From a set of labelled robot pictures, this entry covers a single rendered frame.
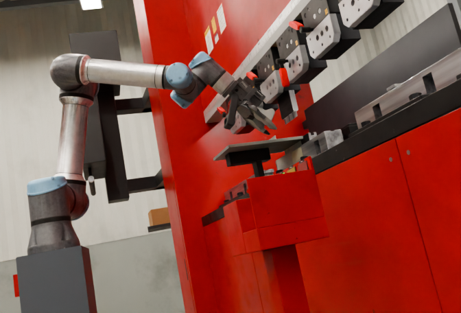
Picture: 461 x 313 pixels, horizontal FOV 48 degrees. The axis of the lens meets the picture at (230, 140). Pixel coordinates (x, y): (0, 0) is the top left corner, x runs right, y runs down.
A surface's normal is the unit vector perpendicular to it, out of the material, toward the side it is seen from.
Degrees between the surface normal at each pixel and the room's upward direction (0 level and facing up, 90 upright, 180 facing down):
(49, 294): 90
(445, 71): 90
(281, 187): 90
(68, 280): 90
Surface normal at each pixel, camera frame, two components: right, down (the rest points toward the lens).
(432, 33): -0.94, 0.11
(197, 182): 0.30, -0.27
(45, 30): -0.04, -0.22
